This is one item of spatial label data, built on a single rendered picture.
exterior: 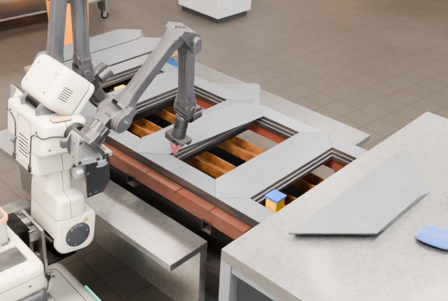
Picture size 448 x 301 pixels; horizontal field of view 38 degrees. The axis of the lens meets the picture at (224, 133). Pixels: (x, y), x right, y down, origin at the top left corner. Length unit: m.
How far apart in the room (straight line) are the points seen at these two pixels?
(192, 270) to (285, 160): 0.60
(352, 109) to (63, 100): 3.29
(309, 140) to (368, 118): 2.22
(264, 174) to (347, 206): 0.59
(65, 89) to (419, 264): 1.26
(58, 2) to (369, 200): 1.30
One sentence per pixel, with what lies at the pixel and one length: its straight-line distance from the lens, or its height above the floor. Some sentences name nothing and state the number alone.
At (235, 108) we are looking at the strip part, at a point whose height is 0.86.
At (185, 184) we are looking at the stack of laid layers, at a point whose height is 0.84.
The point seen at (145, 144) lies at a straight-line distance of 2.81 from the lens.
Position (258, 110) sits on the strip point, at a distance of 3.12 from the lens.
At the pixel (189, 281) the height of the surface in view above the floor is 0.47.
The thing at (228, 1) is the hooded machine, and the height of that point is 0.22.
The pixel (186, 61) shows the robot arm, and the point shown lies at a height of 1.36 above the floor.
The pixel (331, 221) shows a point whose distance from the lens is 2.07.
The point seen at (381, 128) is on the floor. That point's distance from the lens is 4.98.
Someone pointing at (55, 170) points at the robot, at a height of 1.02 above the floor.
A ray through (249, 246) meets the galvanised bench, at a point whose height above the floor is 1.05.
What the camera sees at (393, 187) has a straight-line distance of 2.29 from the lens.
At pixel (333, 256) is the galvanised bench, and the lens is 1.97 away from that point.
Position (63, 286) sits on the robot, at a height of 0.28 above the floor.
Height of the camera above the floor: 2.29
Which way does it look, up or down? 29 degrees down
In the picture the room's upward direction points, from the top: 3 degrees clockwise
